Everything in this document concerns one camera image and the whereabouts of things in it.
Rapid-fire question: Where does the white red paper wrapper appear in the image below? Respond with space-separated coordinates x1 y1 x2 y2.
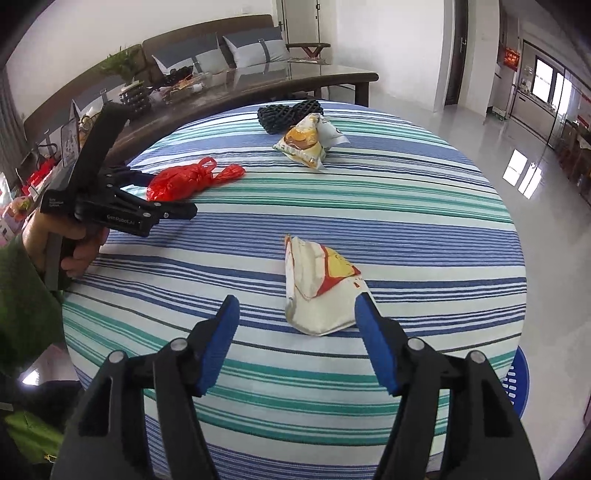
284 235 369 337

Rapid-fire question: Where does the striped blue green tablecloth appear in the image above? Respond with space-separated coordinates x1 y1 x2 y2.
63 102 527 479

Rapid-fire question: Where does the clear glass tray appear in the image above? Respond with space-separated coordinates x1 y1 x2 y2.
156 66 211 104

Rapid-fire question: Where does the wooden folding side table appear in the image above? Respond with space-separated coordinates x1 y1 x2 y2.
287 42 331 60

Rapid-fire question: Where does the grey white cushion right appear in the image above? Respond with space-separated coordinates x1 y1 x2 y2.
223 27 290 68

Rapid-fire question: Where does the black stacked cup rack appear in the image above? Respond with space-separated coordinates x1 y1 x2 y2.
119 81 151 120

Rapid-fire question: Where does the yellow chip bag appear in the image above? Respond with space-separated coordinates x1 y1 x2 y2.
273 113 349 171

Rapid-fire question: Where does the green sleeve forearm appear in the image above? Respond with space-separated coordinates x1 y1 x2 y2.
1 236 64 376

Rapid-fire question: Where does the dark wooden coffee table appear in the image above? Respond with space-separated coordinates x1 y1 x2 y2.
22 62 380 167

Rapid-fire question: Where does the person's left hand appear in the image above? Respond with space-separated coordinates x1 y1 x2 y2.
21 209 112 279

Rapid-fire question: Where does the green potted plant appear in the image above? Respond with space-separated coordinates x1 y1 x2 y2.
99 45 141 85

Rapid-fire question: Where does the grey white cushion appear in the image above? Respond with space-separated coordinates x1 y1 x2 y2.
223 27 290 68
151 34 228 75

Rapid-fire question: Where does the black foam fruit net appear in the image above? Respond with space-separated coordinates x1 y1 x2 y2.
257 99 324 135

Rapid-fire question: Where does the shiny red bag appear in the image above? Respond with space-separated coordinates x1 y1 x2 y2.
146 157 245 202

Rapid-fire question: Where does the grey white cushion left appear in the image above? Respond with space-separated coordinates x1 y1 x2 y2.
151 34 228 75

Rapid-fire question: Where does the brown wooden sofa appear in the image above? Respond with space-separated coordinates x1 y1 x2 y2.
24 14 273 142

